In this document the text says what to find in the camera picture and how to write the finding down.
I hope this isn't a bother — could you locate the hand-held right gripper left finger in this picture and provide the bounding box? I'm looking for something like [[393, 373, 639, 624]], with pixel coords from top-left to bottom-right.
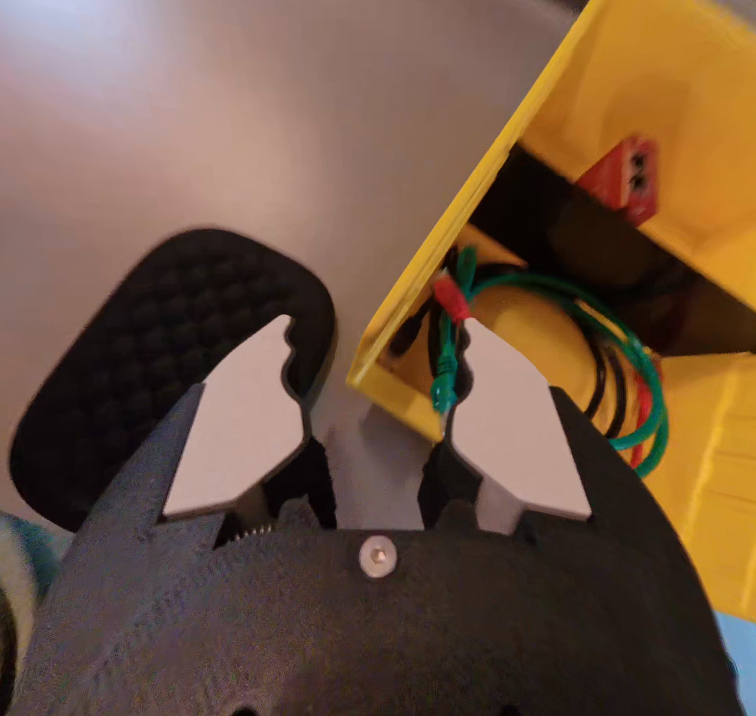
[[161, 313, 313, 521]]

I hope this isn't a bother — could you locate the black oval pad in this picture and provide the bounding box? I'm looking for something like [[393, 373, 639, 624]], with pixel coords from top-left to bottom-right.
[[9, 227, 339, 532]]

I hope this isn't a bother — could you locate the yellow plastic bin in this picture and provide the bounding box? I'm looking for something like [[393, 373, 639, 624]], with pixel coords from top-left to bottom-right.
[[345, 0, 756, 623]]

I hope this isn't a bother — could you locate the thick black cable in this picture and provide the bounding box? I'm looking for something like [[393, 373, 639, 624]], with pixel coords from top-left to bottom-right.
[[605, 347, 629, 440]]

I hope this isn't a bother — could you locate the black bin divider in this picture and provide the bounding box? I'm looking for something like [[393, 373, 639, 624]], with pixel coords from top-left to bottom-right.
[[467, 143, 756, 358]]

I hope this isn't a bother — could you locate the thin black cable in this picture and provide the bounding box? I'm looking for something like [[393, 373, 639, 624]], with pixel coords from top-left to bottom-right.
[[585, 338, 610, 418]]

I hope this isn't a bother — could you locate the green ethernet cable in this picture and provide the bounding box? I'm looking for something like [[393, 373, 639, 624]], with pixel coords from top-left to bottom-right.
[[430, 245, 670, 479]]

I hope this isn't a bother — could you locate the red cable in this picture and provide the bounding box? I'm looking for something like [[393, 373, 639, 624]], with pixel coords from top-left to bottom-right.
[[433, 272, 656, 470]]

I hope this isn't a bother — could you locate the red ethernet splitter box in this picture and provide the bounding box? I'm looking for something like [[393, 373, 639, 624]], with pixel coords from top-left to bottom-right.
[[574, 134, 660, 228]]

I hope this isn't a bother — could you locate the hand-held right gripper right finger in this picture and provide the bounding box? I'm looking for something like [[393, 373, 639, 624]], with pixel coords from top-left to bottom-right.
[[446, 317, 593, 532]]

